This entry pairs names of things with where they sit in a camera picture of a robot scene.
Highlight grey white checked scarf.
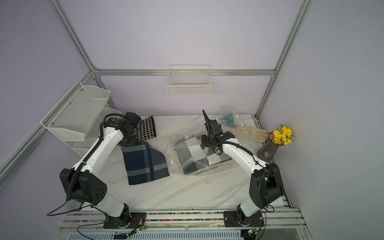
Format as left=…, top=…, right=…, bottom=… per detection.
left=174, top=135, right=232, bottom=175

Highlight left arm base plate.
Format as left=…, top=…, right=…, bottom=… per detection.
left=103, top=212, right=147, bottom=229

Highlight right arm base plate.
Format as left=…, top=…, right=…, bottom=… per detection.
left=223, top=211, right=265, bottom=228

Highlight white wire wall basket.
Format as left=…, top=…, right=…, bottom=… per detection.
left=167, top=65, right=212, bottom=97

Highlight white two-tier mesh shelf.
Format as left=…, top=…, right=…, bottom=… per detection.
left=41, top=82, right=121, bottom=156

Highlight navy grey plaid scarf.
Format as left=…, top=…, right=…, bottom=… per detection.
left=121, top=140, right=170, bottom=186

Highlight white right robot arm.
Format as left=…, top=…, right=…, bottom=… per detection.
left=202, top=110, right=285, bottom=226

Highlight clear plastic vacuum bag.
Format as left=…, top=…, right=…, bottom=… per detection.
left=164, top=119, right=239, bottom=177

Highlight black white houndstooth scarf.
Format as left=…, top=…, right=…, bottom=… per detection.
left=135, top=116, right=157, bottom=141

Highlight small bag with green item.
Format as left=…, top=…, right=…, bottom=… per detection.
left=219, top=105, right=242, bottom=129

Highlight dark glass flower vase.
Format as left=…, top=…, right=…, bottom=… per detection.
left=257, top=132, right=284, bottom=163

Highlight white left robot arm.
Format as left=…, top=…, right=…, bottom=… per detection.
left=47, top=112, right=142, bottom=222

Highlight cream knitted gloves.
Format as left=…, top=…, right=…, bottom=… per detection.
left=235, top=123, right=269, bottom=143

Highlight aluminium frame rails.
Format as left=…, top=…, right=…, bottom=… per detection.
left=0, top=0, right=314, bottom=238

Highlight yellow flower bouquet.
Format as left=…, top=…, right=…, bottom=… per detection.
left=271, top=124, right=295, bottom=148

